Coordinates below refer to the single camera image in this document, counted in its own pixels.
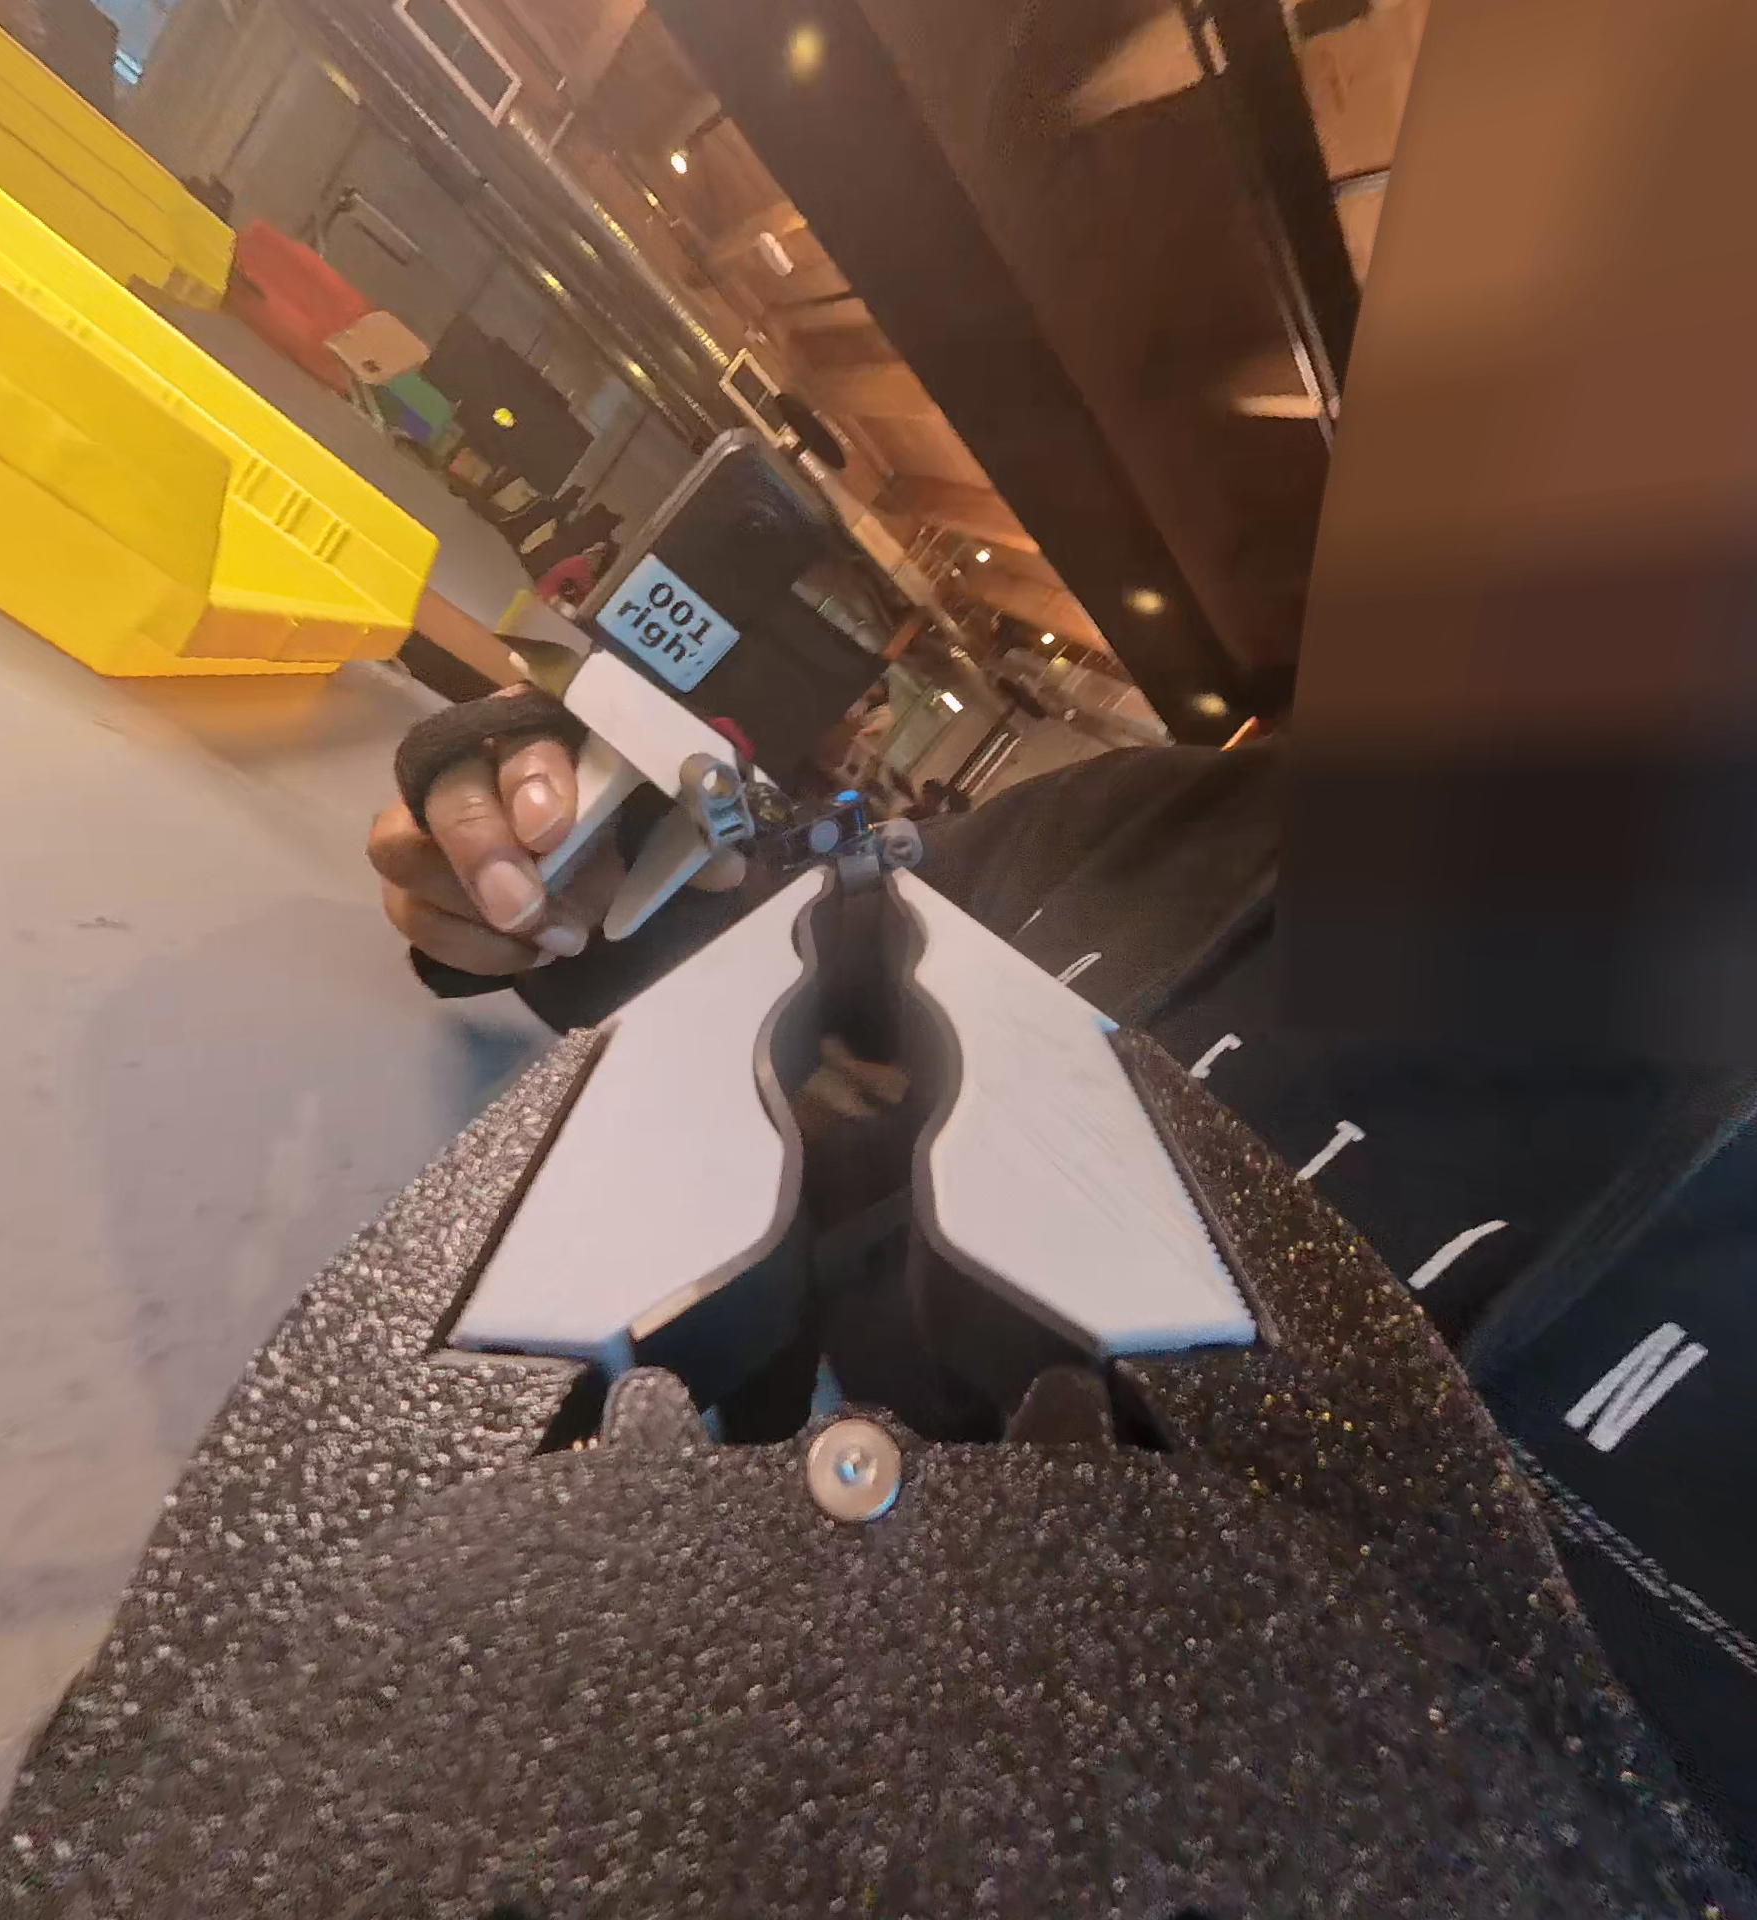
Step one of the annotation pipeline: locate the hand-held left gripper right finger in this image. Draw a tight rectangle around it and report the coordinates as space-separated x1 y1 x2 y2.
888 873 1258 1424

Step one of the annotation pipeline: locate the small black blue-pin assembly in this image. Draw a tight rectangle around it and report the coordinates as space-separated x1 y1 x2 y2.
679 755 752 858

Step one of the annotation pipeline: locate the red chair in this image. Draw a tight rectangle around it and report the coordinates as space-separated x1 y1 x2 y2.
226 221 378 394

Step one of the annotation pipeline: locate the black connector with blue pin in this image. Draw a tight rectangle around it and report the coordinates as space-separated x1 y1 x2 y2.
747 788 868 877

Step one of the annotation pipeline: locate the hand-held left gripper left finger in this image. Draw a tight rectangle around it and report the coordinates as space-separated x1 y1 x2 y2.
449 870 835 1420

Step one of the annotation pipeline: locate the person's left hand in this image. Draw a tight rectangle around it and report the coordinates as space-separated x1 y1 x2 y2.
792 1034 912 1126

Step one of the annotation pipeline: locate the person's black hoodie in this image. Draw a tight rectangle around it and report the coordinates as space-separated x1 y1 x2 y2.
969 743 1757 1920

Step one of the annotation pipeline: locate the wide yellow bin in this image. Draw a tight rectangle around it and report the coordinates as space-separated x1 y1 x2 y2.
0 150 441 679

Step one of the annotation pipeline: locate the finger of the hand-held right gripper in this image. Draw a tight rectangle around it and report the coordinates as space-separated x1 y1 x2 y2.
558 651 719 800

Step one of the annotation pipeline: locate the black rectangular panel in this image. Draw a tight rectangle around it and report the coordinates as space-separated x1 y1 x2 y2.
421 311 599 491

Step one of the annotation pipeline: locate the stack of yellow bins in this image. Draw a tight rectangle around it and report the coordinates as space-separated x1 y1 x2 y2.
0 0 236 310

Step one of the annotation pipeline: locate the person's right hand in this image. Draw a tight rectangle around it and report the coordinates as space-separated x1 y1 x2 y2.
366 728 596 977

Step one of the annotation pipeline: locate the beige folding chair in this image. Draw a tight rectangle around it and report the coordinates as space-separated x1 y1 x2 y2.
321 311 434 428

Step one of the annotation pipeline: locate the grey desk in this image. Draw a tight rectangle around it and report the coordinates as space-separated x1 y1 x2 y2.
0 563 610 1896

